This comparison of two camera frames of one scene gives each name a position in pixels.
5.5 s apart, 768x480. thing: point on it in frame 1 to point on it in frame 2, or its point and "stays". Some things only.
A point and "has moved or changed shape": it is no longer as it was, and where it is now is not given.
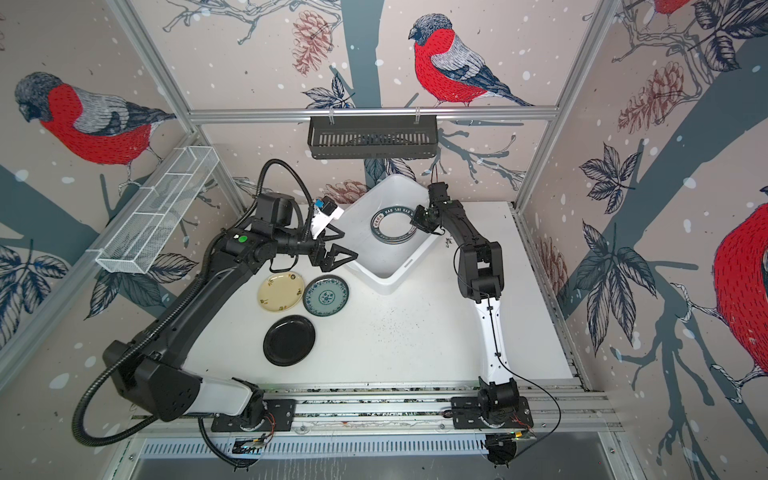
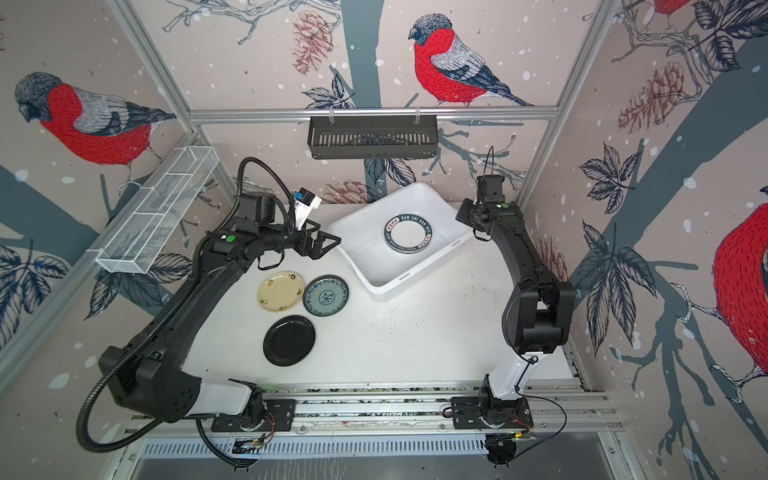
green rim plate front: (392, 225) has moved or changed shape
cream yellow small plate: (281, 291) stays
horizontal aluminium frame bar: (500, 114) stays
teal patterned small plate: (326, 295) stays
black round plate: (288, 340) stays
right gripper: (419, 218) to (466, 212)
